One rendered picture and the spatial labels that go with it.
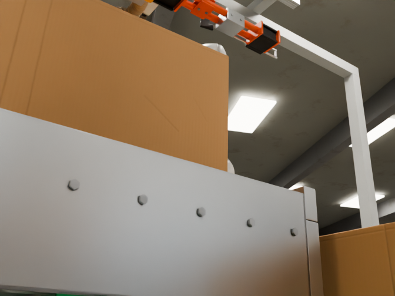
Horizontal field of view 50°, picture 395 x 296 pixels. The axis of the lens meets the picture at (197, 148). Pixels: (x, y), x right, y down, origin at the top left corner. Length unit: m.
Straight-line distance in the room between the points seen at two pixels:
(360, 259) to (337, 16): 5.02
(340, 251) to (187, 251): 0.32
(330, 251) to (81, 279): 0.46
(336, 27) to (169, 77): 5.04
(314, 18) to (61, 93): 5.03
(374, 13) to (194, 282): 5.33
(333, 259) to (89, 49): 0.57
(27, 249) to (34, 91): 0.32
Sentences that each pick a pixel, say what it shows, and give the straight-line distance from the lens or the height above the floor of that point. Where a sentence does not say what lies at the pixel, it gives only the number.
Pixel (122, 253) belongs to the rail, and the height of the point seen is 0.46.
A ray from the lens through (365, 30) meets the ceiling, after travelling 5.97.
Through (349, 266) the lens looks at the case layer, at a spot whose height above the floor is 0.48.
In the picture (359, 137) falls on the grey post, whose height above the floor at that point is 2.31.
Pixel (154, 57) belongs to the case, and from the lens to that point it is 0.85.
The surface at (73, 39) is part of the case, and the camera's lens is 0.80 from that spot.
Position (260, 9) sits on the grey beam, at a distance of 4.28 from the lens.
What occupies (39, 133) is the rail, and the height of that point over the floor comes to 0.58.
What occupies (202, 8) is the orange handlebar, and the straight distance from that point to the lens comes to 1.32.
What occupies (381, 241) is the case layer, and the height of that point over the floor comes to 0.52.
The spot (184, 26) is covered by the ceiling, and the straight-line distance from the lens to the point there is 5.64.
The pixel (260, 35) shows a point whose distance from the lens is 1.40.
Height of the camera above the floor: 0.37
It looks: 24 degrees up
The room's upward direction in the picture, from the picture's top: 2 degrees clockwise
